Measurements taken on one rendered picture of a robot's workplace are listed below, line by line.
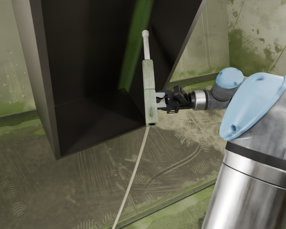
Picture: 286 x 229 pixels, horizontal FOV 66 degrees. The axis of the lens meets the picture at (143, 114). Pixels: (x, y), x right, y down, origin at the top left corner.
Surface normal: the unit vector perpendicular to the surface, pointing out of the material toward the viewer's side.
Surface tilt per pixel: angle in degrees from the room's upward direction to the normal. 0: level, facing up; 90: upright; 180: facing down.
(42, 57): 102
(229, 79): 22
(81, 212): 0
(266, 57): 90
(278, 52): 90
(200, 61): 57
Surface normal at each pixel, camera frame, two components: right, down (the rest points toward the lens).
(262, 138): -0.60, -0.17
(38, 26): 0.50, 0.76
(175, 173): 0.12, -0.72
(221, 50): 0.44, 0.15
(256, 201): -0.36, -0.09
